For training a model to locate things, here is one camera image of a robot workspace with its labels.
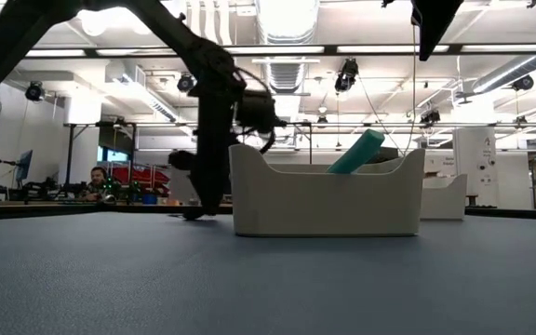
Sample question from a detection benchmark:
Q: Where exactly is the black ceiling spotlight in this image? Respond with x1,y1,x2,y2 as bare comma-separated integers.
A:
24,81,46,102
512,74,535,92
177,73,198,93
419,109,441,127
334,58,360,93

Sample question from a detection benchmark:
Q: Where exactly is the silver spiral ceiling duct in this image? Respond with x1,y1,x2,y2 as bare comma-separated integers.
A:
256,0,320,94

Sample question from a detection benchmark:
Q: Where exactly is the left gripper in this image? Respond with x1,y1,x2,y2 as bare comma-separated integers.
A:
167,90,240,221

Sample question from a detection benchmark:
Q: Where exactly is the teal handled spoon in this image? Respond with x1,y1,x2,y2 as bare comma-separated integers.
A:
327,128,386,175

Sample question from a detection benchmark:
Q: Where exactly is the silver slanted ceiling duct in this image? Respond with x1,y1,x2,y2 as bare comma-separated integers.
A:
472,53,536,94

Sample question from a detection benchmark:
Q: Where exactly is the black aluminium table frame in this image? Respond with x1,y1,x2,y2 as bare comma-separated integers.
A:
0,203,536,221

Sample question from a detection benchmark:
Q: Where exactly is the white column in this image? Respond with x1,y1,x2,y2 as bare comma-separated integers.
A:
453,127,498,209

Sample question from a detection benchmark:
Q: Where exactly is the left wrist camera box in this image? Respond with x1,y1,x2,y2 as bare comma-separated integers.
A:
234,89,279,137

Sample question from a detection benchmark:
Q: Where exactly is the white plastic bin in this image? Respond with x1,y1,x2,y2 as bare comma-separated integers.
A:
419,173,468,221

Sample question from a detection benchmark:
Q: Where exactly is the blue table mat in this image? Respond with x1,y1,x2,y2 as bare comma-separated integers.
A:
0,211,536,335

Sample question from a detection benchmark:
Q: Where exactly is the person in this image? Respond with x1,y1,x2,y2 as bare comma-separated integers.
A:
79,166,111,202

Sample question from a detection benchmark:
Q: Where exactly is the beige plastic bin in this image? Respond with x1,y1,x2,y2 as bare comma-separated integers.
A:
229,142,426,238

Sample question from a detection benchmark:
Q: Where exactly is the red background object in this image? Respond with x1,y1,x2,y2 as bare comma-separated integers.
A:
109,163,171,196

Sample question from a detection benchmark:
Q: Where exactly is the black rack post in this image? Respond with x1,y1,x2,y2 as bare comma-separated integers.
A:
65,124,76,200

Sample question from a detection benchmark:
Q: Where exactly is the background computer monitor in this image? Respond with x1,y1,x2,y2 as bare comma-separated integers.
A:
14,149,34,183

